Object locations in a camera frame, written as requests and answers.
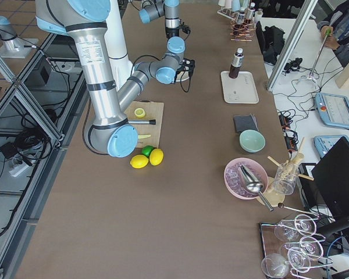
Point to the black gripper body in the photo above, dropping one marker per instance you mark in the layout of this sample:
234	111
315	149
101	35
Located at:
182	70

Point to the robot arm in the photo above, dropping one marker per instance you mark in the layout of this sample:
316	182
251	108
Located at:
173	66
87	23

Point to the dark drink bottle on tray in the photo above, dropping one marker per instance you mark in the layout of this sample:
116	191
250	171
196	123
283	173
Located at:
236	63

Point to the cream rabbit tray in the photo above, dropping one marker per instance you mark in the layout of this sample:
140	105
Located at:
240	90

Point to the black glass tray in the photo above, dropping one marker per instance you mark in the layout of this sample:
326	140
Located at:
270	243

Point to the wooden cutting board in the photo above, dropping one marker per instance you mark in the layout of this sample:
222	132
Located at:
154	110

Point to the steel muddler black tip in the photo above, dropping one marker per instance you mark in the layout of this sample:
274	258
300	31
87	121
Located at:
144	122

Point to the half lemon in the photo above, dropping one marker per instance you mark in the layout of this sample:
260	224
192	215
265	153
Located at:
139	113

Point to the grey folded cloth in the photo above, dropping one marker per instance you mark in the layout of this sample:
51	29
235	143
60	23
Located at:
247	122

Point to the dark bottle in rack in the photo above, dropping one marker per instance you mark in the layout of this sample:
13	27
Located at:
241	16

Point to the yellow plastic knife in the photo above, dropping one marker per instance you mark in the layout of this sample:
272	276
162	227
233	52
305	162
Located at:
144	136

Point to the green lime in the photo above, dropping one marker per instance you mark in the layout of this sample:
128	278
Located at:
146	151

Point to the yellow lemon upper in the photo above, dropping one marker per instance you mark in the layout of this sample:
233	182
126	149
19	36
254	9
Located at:
156	157

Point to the yellow lemon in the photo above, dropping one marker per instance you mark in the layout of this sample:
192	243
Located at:
156	157
139	161

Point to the mint green bowl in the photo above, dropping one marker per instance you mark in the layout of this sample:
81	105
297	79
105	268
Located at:
252	141

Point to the yellow lemon lower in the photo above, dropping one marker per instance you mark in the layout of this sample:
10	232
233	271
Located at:
139	161

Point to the pink ice bowl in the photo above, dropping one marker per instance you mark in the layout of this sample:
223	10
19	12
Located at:
233	180

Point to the metal ice scoop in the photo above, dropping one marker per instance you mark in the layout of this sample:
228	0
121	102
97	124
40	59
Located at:
253	185

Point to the clear glass pitcher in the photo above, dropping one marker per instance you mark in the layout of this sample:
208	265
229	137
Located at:
285	178

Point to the blue teach pendant lower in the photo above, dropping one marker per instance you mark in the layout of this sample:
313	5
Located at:
323	143

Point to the blue teach pendant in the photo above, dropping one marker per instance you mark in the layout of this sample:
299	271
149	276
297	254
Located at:
323	143
333	109

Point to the blue teach pendant upper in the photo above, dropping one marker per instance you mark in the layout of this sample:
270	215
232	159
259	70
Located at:
333	109

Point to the round wooden stand base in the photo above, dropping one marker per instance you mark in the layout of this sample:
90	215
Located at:
272	195

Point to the black computer monitor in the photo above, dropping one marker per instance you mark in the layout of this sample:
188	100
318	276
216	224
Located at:
331	176

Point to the wine glass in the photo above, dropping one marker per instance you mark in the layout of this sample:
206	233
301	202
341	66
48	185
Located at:
294	229

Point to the copper wire bottle rack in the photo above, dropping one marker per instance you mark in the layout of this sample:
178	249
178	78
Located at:
243	32

